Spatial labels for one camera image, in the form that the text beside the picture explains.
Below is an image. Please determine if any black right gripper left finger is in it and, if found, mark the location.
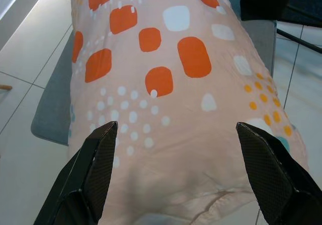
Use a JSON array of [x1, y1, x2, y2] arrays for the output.
[[33, 120, 119, 225]]

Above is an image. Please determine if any black hanging garment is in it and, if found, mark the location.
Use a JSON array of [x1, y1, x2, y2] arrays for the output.
[[240, 0, 296, 22]]

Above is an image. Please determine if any black metal clothes rack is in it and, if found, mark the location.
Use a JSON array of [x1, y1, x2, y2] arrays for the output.
[[276, 3, 322, 54]]

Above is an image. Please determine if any peach pillow with orange squares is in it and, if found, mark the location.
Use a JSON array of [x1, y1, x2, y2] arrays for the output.
[[67, 0, 310, 222]]

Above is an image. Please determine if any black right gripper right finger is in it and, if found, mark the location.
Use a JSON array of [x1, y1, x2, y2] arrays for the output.
[[235, 121, 322, 225]]

